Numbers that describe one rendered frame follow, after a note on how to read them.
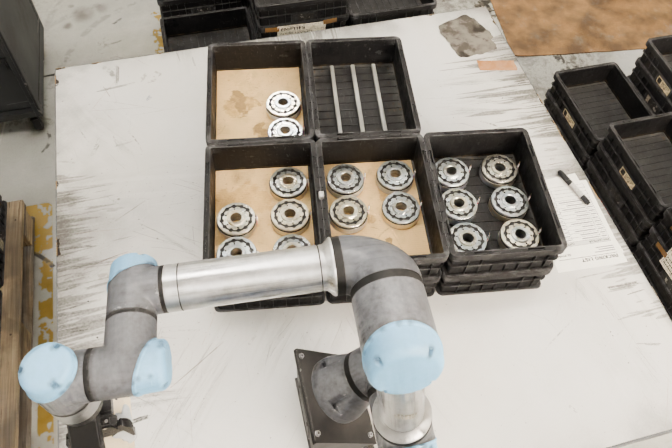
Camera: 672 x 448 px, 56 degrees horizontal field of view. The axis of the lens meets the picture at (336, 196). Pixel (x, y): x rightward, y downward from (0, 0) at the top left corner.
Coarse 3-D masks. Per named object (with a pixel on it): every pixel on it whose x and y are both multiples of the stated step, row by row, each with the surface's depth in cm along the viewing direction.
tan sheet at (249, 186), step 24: (264, 168) 180; (216, 192) 175; (240, 192) 175; (264, 192) 176; (216, 216) 171; (264, 216) 171; (288, 216) 171; (216, 240) 166; (264, 240) 167; (312, 240) 167
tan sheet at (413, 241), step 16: (400, 160) 184; (368, 176) 180; (368, 192) 177; (416, 192) 177; (368, 224) 171; (384, 224) 171; (416, 224) 171; (384, 240) 168; (400, 240) 168; (416, 240) 168
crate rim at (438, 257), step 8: (352, 136) 175; (360, 136) 175; (368, 136) 175; (376, 136) 176; (384, 136) 176; (392, 136) 176; (400, 136) 176; (408, 136) 176; (416, 136) 176; (320, 144) 173; (424, 144) 174; (320, 152) 172; (424, 152) 173; (320, 160) 172; (424, 160) 171; (320, 168) 169; (320, 176) 167; (320, 184) 166; (432, 184) 167; (432, 192) 167; (432, 200) 164; (328, 216) 160; (440, 216) 161; (328, 224) 159; (440, 224) 160; (328, 232) 159; (440, 232) 158; (448, 248) 156; (416, 256) 154; (424, 256) 155; (432, 256) 154; (440, 256) 154
